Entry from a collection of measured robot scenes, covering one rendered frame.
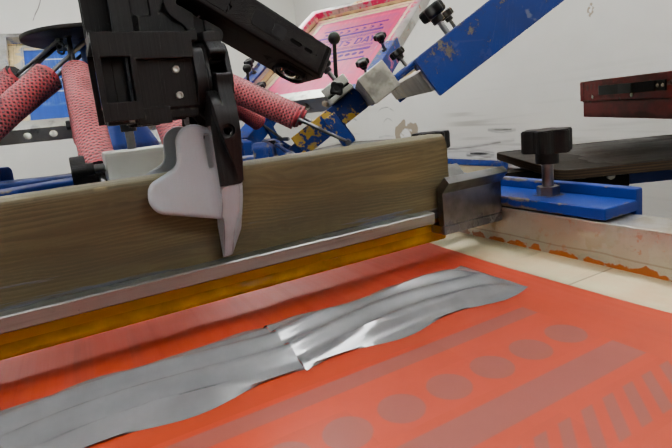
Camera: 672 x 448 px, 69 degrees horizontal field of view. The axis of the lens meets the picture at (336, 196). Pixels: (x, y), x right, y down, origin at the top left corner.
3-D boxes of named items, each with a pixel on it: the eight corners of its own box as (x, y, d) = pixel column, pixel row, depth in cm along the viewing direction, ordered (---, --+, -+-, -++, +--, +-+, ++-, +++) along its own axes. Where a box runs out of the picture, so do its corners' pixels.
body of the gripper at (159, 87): (100, 135, 35) (68, -42, 33) (217, 124, 39) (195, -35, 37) (107, 134, 28) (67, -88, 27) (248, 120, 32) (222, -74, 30)
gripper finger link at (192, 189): (158, 271, 33) (132, 134, 32) (243, 251, 35) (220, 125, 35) (164, 275, 30) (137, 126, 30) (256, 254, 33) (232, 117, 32)
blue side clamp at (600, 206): (643, 269, 40) (643, 186, 39) (605, 285, 38) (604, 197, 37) (417, 218, 67) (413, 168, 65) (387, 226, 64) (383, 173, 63)
